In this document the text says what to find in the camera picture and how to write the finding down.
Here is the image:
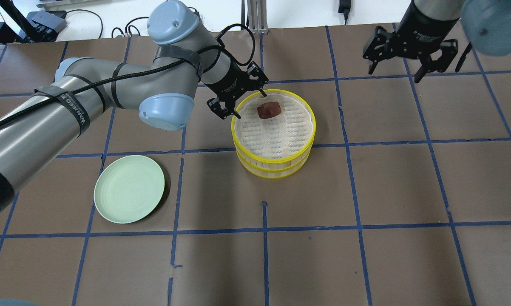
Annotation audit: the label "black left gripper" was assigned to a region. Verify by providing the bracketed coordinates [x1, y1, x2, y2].
[206, 62, 269, 119]

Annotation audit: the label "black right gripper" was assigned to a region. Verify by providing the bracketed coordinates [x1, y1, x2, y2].
[362, 12, 458, 84]

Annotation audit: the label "dark red bun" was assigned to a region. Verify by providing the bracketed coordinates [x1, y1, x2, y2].
[257, 101, 281, 119]

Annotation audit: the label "yellow steamer layer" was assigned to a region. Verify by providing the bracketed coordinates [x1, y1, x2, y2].
[235, 146, 312, 179]
[231, 89, 316, 167]

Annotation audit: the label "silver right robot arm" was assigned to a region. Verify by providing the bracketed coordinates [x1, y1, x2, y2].
[362, 0, 511, 83]

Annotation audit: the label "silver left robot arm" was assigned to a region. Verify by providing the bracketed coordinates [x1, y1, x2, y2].
[0, 0, 269, 213]

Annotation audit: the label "black power adapter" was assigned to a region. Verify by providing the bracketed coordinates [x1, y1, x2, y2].
[338, 0, 352, 23]

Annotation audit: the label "light green plate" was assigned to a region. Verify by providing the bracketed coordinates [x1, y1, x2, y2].
[94, 155, 165, 224]

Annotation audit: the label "black box on floor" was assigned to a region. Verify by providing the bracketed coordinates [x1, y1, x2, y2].
[27, 10, 67, 42]

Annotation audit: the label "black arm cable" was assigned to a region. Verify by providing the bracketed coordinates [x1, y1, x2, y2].
[0, 23, 256, 136]

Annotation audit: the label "aluminium frame post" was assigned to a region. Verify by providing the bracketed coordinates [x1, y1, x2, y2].
[247, 0, 269, 35]

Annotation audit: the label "black floor cables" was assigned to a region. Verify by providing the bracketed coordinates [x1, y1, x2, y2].
[64, 8, 154, 41]

